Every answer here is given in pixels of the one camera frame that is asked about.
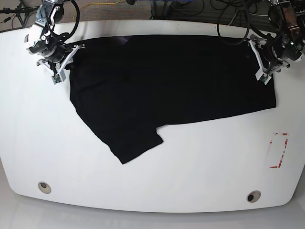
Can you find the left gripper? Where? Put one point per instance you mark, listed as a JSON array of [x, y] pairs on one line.
[[268, 63]]

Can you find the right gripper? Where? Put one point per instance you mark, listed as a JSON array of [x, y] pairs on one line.
[[55, 60]]

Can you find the black printed T-shirt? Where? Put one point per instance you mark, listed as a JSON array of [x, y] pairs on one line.
[[124, 88]]

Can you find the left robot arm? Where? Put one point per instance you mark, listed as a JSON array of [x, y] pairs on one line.
[[275, 53]]

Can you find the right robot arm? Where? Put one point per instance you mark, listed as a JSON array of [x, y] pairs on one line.
[[41, 40]]

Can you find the black tripod stand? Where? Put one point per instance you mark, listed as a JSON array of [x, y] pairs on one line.
[[22, 12]]

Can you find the red tape marking rectangle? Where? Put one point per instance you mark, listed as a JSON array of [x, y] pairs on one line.
[[276, 150]]

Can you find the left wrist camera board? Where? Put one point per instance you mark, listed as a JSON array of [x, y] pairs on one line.
[[263, 77]]

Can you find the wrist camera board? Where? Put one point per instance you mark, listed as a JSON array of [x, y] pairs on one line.
[[58, 78], [263, 77]]

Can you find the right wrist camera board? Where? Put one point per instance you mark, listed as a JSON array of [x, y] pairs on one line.
[[58, 78]]

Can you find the left table cable grommet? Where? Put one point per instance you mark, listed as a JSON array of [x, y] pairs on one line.
[[44, 187]]

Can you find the table cable grommet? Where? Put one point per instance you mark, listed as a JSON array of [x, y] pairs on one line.
[[254, 196], [44, 187]]

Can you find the right table cable grommet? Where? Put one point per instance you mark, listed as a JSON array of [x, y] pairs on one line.
[[254, 196]]

